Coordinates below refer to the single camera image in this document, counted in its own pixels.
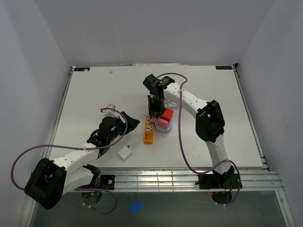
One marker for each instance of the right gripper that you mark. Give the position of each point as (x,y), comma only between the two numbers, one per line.
(159,111)

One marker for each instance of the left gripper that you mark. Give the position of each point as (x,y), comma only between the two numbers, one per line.
(132,123)

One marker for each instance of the red cube socket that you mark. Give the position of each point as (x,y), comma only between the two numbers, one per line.
(167,115)

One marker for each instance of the pink plug adapter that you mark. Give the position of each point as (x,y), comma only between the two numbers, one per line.
(161,123)

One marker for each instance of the blue round power socket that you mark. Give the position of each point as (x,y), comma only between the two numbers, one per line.
(164,130)

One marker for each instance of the orange power strip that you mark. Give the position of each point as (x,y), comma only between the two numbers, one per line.
(148,131)

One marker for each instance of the white charger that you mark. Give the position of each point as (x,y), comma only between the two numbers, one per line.
(125,152)

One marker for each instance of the brown pink charger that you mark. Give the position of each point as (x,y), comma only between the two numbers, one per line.
(153,119)

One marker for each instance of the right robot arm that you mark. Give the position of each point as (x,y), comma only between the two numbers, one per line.
(209,121)

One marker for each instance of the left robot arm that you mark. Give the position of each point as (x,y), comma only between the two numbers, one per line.
(51,179)

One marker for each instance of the right blue table label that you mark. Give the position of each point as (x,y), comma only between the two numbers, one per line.
(223,67)

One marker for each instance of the blue table label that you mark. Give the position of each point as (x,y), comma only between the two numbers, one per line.
(82,69)
(223,67)

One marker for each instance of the left blue table label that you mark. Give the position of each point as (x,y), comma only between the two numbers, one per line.
(82,69)

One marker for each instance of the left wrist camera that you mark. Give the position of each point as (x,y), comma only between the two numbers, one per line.
(109,112)

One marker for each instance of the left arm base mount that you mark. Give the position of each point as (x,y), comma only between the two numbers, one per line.
(104,181)

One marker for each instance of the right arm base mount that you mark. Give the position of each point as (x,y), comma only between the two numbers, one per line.
(210,181)

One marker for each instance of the aluminium front rail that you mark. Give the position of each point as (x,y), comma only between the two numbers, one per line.
(182,180)

